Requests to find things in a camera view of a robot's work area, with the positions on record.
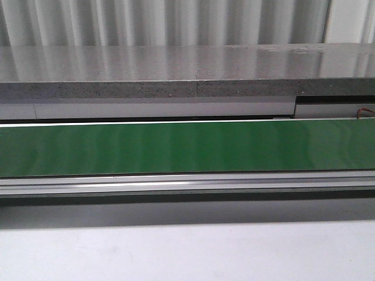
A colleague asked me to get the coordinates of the grey stone counter slab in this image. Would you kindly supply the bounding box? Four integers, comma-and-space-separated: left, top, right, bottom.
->
1, 43, 374, 100

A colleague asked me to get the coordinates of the grey cabinet panel under counter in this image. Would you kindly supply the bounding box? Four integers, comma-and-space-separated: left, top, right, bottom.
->
1, 95, 374, 121

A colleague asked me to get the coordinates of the green conveyor belt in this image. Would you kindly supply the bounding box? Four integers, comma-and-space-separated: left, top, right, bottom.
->
1, 118, 374, 177

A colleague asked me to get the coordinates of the white pleated curtain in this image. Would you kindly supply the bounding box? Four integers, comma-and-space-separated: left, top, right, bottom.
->
1, 1, 374, 46

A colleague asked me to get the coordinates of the aluminium conveyor frame rail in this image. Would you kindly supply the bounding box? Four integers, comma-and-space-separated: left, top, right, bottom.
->
1, 170, 374, 196

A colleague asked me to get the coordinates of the red wire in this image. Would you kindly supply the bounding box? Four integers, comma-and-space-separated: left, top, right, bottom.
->
355, 108, 375, 119

